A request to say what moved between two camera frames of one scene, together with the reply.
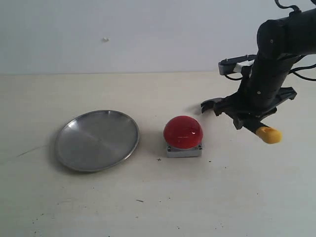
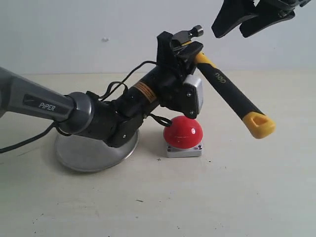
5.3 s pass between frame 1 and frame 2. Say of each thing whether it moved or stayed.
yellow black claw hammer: moved
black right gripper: moved
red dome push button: stayed
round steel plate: stayed
